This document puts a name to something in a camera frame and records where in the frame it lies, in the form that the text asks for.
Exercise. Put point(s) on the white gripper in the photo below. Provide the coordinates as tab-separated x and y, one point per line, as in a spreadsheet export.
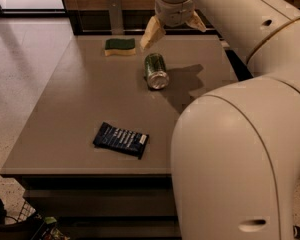
175	13

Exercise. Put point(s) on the green soda can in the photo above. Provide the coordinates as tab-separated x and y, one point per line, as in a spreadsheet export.
155	71

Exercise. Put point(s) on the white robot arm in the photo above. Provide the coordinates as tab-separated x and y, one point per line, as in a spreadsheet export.
235	151

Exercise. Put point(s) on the green and yellow sponge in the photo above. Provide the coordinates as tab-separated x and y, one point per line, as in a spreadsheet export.
116	46

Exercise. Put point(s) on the blue snack wrapper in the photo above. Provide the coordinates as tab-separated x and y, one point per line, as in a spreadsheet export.
121	140

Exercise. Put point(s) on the upper grey drawer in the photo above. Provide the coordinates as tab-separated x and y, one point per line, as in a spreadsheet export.
102	203

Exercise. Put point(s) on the grey drawer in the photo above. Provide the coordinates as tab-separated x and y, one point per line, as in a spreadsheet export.
102	203
121	230

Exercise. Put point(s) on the lower grey drawer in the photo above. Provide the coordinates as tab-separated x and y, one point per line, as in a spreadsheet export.
121	230

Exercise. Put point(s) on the black white power strip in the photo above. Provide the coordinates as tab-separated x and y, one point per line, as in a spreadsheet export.
296	232

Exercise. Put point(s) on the left metal bracket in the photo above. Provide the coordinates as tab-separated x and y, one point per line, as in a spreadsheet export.
116	17

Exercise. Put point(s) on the wire basket with items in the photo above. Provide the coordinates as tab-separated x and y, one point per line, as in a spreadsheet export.
46	228

